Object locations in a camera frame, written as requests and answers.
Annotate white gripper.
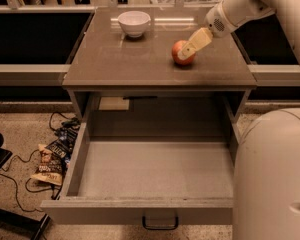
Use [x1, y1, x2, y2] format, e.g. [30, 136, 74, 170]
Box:
[181, 2, 238, 58]

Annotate red apple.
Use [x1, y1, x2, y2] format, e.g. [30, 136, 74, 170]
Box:
[171, 40, 195, 66]

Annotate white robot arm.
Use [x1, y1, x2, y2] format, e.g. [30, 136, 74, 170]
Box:
[173, 0, 300, 240]

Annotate grey cabinet with counter top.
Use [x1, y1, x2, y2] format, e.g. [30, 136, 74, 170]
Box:
[63, 7, 256, 141]

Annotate open grey top drawer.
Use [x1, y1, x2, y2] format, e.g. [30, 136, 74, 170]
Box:
[40, 93, 244, 226]

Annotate white ceramic bowl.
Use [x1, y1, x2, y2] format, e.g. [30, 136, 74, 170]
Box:
[118, 11, 151, 38]

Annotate cream paper label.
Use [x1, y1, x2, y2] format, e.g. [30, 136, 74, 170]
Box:
[99, 97, 129, 111]

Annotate dark snack bag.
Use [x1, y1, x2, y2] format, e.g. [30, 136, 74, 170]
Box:
[46, 127, 78, 167]

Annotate orange snack bag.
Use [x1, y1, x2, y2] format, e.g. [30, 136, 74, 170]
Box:
[30, 144, 63, 186]

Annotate black stand base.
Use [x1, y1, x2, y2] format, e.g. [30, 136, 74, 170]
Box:
[0, 128, 53, 240]

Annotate black drawer handle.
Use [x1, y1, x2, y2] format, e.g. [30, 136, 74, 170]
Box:
[142, 216, 179, 231]

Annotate black cable on floor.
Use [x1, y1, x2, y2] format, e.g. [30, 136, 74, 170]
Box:
[0, 111, 82, 214]

